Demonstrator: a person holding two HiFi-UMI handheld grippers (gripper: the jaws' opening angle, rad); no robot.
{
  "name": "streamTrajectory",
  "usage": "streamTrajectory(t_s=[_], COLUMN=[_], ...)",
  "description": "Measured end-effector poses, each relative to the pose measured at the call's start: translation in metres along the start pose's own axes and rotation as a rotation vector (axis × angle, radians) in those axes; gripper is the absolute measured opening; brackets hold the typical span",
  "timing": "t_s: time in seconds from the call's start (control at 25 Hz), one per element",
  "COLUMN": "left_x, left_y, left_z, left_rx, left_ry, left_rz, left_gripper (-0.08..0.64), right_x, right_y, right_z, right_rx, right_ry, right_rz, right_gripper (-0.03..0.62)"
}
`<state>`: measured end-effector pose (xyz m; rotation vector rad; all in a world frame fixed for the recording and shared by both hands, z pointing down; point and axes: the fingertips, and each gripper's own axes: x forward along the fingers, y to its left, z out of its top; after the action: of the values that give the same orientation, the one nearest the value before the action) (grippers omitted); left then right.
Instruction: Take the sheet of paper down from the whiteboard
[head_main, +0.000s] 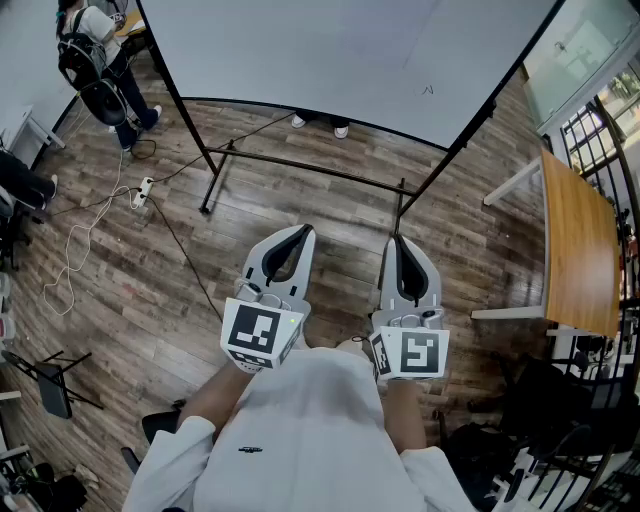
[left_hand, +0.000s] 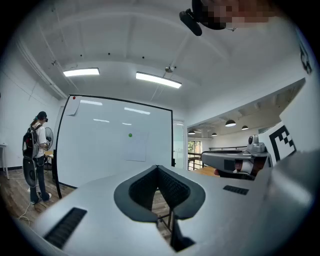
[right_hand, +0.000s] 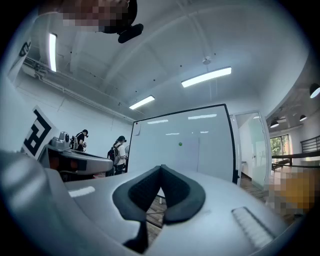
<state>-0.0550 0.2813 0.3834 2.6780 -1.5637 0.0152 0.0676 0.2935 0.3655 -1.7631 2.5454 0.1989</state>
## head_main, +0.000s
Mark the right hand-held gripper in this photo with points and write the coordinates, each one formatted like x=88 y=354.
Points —
x=415 y=352

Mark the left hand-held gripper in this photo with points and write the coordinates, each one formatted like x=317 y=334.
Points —
x=252 y=332

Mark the white table with black frame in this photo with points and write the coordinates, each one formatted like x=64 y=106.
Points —
x=325 y=55

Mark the person's left forearm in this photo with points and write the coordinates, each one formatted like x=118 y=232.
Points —
x=215 y=400

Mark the person's right forearm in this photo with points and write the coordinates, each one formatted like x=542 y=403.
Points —
x=404 y=415

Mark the white power strip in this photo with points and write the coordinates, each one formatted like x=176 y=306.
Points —
x=142 y=192

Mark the wooden table with white legs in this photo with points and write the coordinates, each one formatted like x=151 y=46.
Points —
x=580 y=250

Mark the person's white shirt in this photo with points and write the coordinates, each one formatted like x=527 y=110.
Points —
x=305 y=440

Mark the black bag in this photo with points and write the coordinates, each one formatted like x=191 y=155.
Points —
x=475 y=460

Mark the black office chair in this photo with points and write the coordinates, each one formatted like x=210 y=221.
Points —
x=157 y=425

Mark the black metal railing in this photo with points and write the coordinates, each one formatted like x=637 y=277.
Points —
x=607 y=165

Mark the black round chair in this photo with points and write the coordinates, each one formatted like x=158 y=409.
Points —
x=105 y=102

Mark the black folding stool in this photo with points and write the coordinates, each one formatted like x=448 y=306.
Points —
x=52 y=390

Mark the glass partition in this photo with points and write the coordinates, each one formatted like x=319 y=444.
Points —
x=575 y=55

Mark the black backpack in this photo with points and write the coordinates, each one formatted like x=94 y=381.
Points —
x=80 y=57

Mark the white desk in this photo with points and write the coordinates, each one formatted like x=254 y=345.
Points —
x=22 y=127

